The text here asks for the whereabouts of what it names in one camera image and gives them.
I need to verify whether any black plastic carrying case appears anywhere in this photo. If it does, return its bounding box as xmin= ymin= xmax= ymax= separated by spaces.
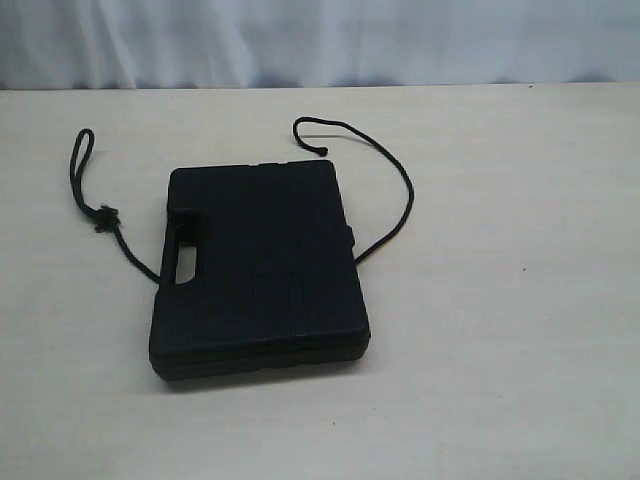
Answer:
xmin=149 ymin=160 xmax=370 ymax=381

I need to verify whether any black cord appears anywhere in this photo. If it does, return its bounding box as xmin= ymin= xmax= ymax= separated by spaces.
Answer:
xmin=69 ymin=116 xmax=416 ymax=279

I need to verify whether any white backdrop curtain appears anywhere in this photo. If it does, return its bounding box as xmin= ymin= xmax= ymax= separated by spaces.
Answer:
xmin=1 ymin=1 xmax=639 ymax=90

